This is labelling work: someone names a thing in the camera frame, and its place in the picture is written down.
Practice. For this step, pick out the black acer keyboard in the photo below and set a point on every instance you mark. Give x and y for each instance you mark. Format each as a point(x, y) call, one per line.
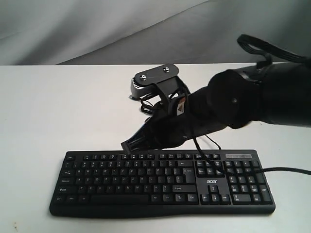
point(156, 183)

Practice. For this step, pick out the grey backdrop cloth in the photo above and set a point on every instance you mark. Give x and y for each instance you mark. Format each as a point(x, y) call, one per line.
point(119, 32)

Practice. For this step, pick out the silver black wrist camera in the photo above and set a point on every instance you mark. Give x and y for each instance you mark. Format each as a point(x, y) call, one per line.
point(159, 80)

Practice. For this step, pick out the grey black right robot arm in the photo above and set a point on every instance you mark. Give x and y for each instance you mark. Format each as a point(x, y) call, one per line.
point(277, 94)

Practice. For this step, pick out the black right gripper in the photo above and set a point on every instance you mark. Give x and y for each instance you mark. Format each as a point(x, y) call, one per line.
point(187, 119)

